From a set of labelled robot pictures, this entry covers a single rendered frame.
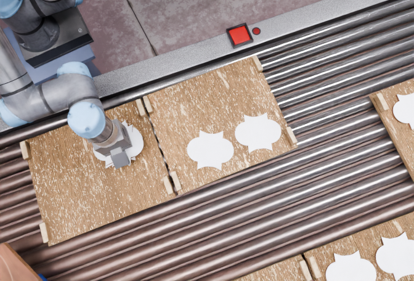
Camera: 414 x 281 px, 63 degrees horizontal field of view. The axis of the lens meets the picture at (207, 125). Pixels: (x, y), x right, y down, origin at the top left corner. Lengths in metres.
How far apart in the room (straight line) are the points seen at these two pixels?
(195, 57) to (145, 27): 1.20
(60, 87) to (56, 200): 0.44
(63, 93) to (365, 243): 0.93
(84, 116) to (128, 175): 0.37
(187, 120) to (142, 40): 1.30
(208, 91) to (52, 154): 0.55
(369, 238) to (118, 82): 0.95
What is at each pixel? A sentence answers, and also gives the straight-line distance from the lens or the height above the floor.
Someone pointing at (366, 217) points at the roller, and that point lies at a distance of 1.19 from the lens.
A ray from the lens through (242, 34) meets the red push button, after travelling 1.25.
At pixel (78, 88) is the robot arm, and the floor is 1.27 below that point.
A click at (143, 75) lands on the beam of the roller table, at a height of 0.91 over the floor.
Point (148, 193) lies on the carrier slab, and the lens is 1.09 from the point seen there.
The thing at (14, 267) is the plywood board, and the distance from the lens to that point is 1.12.
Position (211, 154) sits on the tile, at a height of 0.94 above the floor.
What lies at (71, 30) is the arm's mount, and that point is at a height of 0.93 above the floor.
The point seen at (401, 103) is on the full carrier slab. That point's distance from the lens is 1.28.
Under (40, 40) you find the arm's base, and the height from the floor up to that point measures 0.98.
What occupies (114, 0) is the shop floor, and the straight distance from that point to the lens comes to 2.56.
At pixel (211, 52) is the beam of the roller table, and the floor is 0.92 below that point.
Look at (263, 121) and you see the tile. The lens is 1.12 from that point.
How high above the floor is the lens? 2.01
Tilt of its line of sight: 75 degrees down
